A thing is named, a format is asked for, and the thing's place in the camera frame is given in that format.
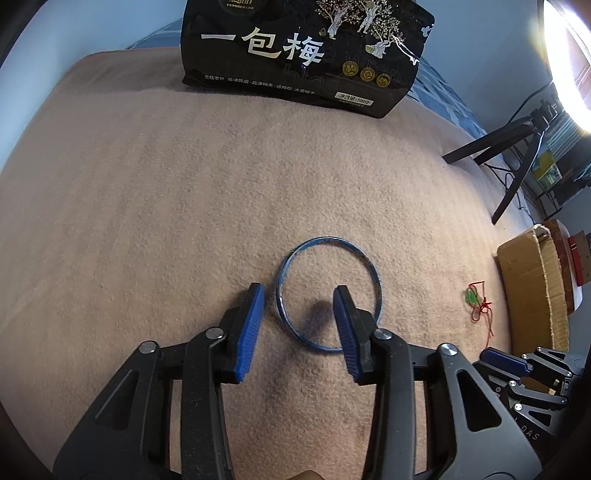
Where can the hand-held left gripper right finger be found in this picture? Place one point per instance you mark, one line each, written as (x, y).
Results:
(347, 332)

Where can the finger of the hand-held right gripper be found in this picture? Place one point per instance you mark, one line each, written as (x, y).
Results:
(503, 360)
(549, 369)

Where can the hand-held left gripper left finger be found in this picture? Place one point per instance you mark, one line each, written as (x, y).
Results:
(249, 332)

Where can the cardboard box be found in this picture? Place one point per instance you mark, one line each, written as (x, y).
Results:
(526, 286)

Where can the red and brown box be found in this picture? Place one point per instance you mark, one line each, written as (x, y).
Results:
(581, 258)

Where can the black clothes rack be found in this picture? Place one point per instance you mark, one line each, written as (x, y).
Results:
(556, 203)

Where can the black tripod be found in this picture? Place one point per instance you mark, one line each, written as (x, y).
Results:
(517, 134)

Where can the black snack bag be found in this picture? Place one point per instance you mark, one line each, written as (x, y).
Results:
(300, 55)

